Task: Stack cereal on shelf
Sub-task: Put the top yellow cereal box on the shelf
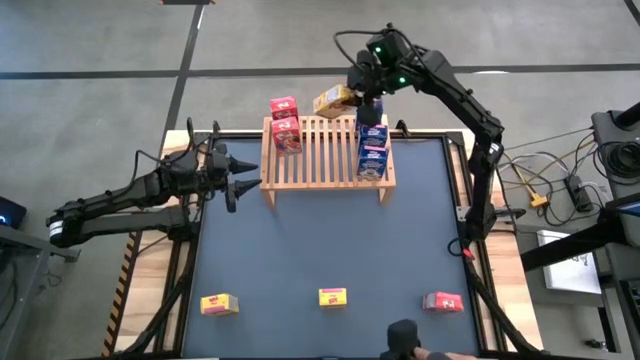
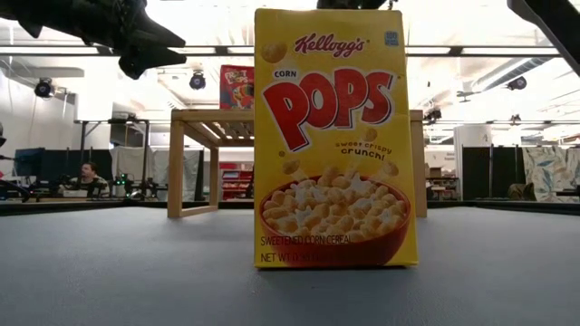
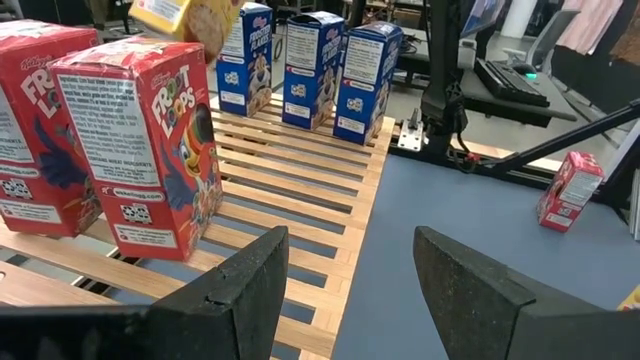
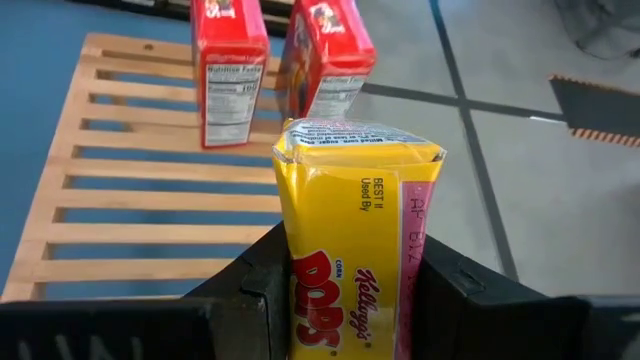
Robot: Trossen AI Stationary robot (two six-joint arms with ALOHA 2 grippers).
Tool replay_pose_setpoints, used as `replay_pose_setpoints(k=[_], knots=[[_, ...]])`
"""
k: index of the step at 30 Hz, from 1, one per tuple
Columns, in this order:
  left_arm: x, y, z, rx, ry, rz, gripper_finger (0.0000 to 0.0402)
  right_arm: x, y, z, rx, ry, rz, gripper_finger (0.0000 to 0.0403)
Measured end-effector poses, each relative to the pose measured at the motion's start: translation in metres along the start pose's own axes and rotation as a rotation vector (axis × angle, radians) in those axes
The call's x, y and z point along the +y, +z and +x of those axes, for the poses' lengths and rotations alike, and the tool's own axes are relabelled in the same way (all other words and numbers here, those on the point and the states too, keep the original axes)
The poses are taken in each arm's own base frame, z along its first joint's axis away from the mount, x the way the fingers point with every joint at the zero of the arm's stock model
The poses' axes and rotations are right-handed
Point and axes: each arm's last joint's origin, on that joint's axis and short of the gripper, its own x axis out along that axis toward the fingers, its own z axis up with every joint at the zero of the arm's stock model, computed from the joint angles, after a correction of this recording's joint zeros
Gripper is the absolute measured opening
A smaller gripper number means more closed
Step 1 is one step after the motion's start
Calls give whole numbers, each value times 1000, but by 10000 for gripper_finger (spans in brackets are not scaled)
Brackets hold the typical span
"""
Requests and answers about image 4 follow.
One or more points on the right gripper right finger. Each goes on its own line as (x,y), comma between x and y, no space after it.
(475,320)

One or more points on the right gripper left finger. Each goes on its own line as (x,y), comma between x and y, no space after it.
(250,310)

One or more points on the yellow Corn Pops cereal box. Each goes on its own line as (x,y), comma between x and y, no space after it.
(345,225)

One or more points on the black orange-striped floor marker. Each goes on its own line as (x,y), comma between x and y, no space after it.
(600,110)

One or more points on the red Froot Loops cereal box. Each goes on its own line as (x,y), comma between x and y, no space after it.
(230,40)
(330,45)

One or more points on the black metal table frame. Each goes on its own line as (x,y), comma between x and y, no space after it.
(170,9)

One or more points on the blue table mat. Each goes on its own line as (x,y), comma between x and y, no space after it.
(30,75)

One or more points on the wooden slatted shelf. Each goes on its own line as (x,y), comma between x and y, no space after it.
(150,201)

